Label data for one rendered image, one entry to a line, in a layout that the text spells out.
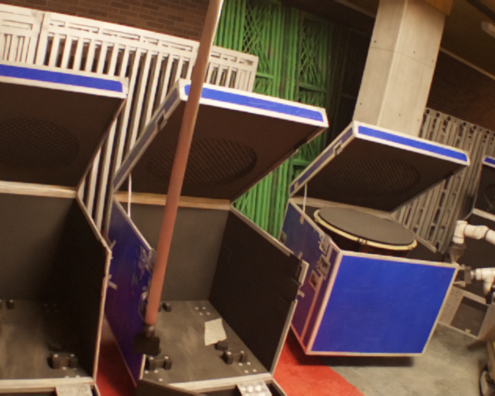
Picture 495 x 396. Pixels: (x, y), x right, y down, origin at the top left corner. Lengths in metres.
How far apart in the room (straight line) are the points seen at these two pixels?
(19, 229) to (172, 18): 3.10
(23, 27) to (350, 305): 3.11
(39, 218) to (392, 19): 3.39
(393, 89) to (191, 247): 2.29
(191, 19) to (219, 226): 2.71
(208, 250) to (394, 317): 1.45
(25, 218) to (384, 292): 2.43
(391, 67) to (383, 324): 2.24
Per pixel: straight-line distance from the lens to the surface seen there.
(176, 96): 2.29
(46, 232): 3.16
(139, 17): 5.22
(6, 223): 3.11
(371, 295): 3.38
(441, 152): 3.62
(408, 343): 3.81
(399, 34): 4.47
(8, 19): 3.76
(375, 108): 4.46
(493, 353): 4.13
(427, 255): 4.00
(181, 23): 5.41
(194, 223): 3.42
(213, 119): 2.49
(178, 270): 3.53
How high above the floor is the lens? 1.88
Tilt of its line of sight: 13 degrees down
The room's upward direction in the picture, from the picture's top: 13 degrees clockwise
